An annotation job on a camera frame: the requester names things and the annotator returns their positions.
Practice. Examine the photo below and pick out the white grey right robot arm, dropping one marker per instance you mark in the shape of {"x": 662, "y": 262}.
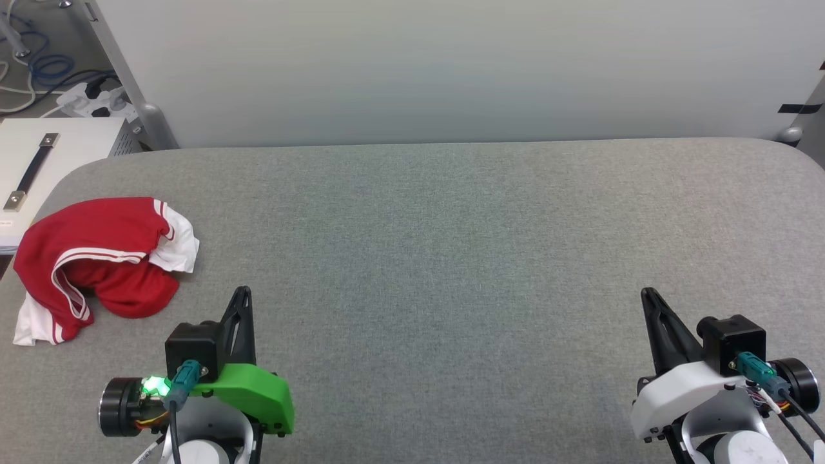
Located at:
{"x": 741, "y": 444}

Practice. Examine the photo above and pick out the round grey metal foot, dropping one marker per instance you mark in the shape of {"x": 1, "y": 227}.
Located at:
{"x": 789, "y": 135}

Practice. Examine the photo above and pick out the black tape strip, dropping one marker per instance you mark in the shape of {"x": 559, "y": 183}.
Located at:
{"x": 799, "y": 108}

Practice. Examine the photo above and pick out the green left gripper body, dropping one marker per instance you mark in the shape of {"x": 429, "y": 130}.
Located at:
{"x": 264, "y": 393}

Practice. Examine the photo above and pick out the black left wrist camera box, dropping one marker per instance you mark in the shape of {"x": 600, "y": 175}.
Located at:
{"x": 190, "y": 345}

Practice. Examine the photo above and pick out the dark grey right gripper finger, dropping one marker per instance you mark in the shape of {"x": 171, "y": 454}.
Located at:
{"x": 667, "y": 341}

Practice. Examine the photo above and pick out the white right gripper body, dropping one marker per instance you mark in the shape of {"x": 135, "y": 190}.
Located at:
{"x": 670, "y": 393}

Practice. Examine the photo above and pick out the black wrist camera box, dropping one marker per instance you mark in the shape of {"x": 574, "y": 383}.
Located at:
{"x": 731, "y": 338}
{"x": 190, "y": 345}

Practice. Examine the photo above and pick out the red and white shirt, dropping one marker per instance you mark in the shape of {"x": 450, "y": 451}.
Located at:
{"x": 103, "y": 258}

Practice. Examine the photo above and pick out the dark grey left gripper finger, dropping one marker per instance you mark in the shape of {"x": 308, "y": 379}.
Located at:
{"x": 240, "y": 328}

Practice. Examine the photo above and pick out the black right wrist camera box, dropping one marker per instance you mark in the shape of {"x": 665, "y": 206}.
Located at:
{"x": 731, "y": 338}

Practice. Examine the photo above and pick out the grey metal post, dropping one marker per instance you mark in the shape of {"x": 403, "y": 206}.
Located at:
{"x": 151, "y": 125}

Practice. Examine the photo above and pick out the white power strip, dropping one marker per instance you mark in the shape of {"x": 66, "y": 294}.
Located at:
{"x": 77, "y": 100}

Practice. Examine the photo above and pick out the white cabinet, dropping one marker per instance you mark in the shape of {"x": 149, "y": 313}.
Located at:
{"x": 71, "y": 148}

